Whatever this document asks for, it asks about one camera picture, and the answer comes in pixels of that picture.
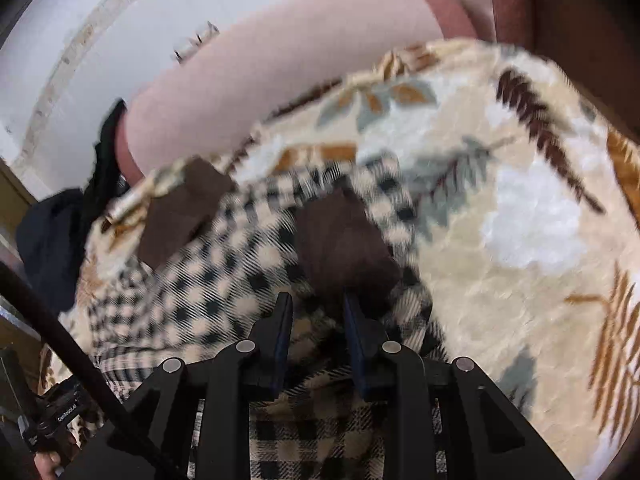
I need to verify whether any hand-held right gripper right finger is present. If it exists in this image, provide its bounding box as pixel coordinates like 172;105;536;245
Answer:
342;292;576;480

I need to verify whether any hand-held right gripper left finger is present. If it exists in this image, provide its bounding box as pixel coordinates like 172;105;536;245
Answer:
62;292;296;480

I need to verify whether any checked beige and black coat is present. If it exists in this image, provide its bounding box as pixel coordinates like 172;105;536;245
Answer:
87;157;451;480

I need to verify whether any person's left hand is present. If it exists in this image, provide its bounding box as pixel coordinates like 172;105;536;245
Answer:
31;451;68;480

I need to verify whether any leaf print fleece blanket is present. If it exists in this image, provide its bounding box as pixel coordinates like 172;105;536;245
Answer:
37;37;640;480

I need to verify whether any dark navy cloth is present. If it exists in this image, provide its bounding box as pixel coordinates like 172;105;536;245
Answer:
15;187;101;308

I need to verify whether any black cloth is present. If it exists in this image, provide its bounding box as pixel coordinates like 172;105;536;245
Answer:
82;99;132;233

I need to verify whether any brown headboard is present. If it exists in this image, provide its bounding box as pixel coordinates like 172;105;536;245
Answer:
492;0;640;128

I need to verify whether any black cable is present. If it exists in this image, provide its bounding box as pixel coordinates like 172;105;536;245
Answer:
0;262;183;480

